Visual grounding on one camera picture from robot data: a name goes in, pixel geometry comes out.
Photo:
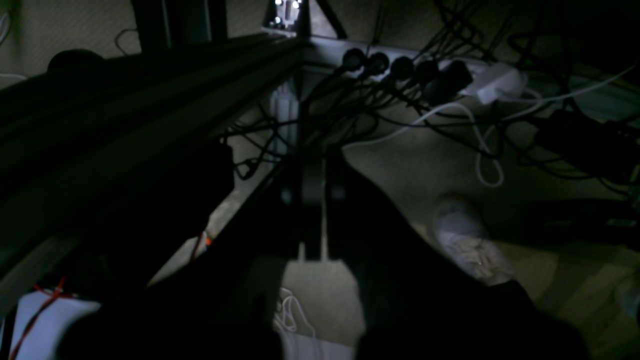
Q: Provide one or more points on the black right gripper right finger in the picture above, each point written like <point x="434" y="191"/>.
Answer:
<point x="417" y="305"/>

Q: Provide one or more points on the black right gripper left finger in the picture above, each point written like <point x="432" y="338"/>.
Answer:
<point x="223" y="304"/>

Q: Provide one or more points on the white sneaker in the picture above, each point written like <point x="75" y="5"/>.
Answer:
<point x="463" y="238"/>

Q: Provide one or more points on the white power adapter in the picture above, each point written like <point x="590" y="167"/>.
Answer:
<point x="499" y="81"/>

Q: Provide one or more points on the aluminium table frame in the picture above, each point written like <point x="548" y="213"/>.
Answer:
<point x="81" y="146"/>

